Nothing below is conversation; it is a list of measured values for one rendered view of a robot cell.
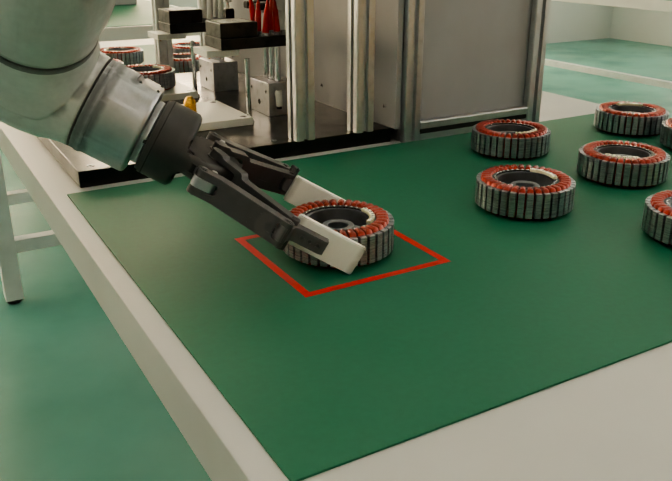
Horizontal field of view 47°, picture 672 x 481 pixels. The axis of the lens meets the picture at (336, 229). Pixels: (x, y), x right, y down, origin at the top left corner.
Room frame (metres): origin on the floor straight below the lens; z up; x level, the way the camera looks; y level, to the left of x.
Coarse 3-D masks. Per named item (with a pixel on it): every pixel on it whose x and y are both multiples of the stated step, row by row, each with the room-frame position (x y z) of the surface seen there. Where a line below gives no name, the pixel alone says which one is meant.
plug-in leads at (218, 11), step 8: (200, 0) 1.49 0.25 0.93; (208, 0) 1.45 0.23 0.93; (216, 0) 1.50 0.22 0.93; (224, 0) 1.51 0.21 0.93; (200, 8) 1.49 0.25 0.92; (208, 8) 1.45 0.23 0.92; (216, 8) 1.50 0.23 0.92; (224, 8) 1.51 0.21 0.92; (232, 8) 1.51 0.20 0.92; (208, 16) 1.45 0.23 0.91; (216, 16) 1.49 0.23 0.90; (224, 16) 1.51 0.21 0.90; (232, 16) 1.51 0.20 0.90
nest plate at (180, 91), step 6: (180, 84) 1.45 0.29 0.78; (168, 90) 1.39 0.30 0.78; (174, 90) 1.39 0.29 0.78; (180, 90) 1.39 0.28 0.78; (186, 90) 1.39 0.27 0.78; (192, 90) 1.39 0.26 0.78; (168, 96) 1.36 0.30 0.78; (174, 96) 1.36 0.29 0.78; (180, 96) 1.37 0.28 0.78; (186, 96) 1.37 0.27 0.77; (192, 96) 1.38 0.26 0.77
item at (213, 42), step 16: (208, 32) 1.24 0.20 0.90; (224, 32) 1.20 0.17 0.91; (240, 32) 1.21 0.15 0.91; (256, 32) 1.23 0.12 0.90; (272, 32) 1.27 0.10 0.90; (208, 48) 1.22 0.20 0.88; (224, 48) 1.20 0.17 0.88; (240, 48) 1.21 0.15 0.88; (272, 48) 1.27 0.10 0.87; (272, 64) 1.27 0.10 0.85
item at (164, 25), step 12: (168, 12) 1.41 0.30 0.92; (180, 12) 1.42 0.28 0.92; (192, 12) 1.43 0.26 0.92; (168, 24) 1.41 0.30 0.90; (180, 24) 1.41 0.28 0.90; (192, 24) 1.42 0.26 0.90; (204, 24) 1.43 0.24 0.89; (156, 36) 1.40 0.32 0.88; (168, 36) 1.41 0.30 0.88; (180, 36) 1.42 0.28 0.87
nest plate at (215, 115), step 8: (200, 104) 1.27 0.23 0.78; (208, 104) 1.27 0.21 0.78; (216, 104) 1.27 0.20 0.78; (224, 104) 1.27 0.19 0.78; (200, 112) 1.21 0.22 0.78; (208, 112) 1.21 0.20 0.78; (216, 112) 1.21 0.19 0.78; (224, 112) 1.21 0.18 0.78; (232, 112) 1.21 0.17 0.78; (240, 112) 1.21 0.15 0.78; (208, 120) 1.15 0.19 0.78; (216, 120) 1.15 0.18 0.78; (224, 120) 1.15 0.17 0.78; (232, 120) 1.16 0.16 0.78; (240, 120) 1.16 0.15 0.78; (248, 120) 1.17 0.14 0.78; (200, 128) 1.13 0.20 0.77; (208, 128) 1.14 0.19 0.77; (216, 128) 1.14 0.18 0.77
